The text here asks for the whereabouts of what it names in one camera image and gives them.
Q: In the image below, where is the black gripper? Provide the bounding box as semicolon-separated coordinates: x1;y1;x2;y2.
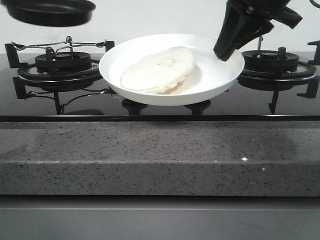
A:
213;0;303;61

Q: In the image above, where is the black frying pan mint handle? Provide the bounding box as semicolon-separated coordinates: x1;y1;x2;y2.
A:
0;0;96;27

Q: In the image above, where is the fried egg orange yolk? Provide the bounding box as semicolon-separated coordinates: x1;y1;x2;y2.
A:
120;46;195;94

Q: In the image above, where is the black gas burner plain side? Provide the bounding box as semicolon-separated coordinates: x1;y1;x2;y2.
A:
237;47;319;92

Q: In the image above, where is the grey cabinet front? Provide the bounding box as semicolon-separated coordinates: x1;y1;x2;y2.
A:
0;196;320;240

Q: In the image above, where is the white round plate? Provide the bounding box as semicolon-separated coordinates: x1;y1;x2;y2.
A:
99;33;245;106

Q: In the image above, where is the black pan support grate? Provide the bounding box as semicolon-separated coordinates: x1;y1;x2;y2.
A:
4;41;117;79

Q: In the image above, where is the wire pan support ring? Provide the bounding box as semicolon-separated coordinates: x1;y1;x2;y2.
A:
11;35;108;56

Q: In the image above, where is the black glass cooktop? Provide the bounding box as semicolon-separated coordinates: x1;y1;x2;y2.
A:
0;54;320;122

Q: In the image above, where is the black gas burner pan side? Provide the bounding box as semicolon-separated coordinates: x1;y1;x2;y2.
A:
17;51;102;84

